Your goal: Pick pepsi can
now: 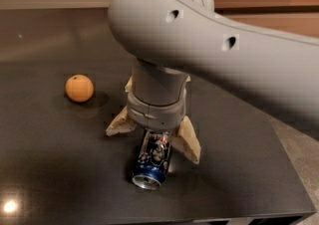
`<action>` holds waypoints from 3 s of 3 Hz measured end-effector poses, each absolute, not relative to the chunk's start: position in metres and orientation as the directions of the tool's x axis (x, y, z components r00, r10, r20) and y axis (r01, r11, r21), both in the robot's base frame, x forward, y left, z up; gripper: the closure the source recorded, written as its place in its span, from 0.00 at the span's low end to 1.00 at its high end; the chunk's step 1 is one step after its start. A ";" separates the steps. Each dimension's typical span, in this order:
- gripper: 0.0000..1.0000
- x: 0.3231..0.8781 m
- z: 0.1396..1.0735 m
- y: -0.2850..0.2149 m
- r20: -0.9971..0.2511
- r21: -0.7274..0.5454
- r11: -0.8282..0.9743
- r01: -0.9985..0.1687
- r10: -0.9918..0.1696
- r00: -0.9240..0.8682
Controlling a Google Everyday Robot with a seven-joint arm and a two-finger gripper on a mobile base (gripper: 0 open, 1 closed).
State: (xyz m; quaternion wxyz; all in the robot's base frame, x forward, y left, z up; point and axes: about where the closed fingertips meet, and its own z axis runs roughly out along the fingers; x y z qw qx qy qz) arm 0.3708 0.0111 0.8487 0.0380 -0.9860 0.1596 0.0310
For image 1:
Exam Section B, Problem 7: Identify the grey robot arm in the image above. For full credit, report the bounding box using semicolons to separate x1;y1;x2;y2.
108;0;319;162

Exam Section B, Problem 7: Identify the orange fruit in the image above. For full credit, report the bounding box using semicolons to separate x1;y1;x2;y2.
65;75;94;103

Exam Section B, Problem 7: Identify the blue pepsi can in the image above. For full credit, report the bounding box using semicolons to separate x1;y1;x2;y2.
132;129;170;190

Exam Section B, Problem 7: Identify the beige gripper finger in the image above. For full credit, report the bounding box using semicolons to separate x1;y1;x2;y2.
170;115;201;164
106;108;137;136

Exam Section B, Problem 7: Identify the brown chips bag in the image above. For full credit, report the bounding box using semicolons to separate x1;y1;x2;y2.
125;75;191;93

